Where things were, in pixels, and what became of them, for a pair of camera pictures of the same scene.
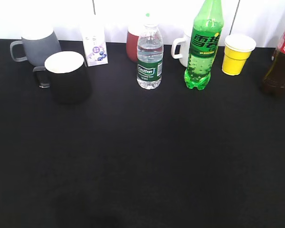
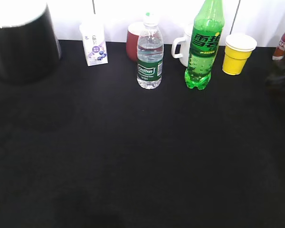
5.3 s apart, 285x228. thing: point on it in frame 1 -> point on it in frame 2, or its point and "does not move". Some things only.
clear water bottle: [150, 53] does not move
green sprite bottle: [205, 41] does not move
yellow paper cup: [238, 48] does not move
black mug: [66, 73] -> [25, 52]
